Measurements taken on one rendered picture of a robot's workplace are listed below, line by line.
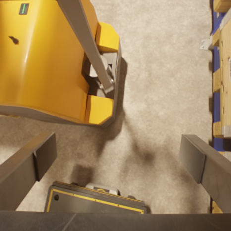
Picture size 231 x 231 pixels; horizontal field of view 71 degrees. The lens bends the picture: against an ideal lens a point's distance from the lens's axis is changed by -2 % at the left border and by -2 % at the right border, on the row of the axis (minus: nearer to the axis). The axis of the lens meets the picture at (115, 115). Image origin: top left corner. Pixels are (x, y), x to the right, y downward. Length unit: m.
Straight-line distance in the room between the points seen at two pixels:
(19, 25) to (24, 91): 0.31
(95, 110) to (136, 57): 0.76
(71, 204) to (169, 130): 0.98
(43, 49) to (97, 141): 0.94
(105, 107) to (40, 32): 0.62
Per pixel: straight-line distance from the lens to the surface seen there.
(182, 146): 0.17
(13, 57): 0.86
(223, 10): 1.73
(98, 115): 1.18
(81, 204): 1.29
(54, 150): 0.17
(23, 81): 0.80
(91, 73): 1.18
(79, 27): 0.64
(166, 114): 1.54
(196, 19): 2.02
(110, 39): 1.40
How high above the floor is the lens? 1.48
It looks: 79 degrees down
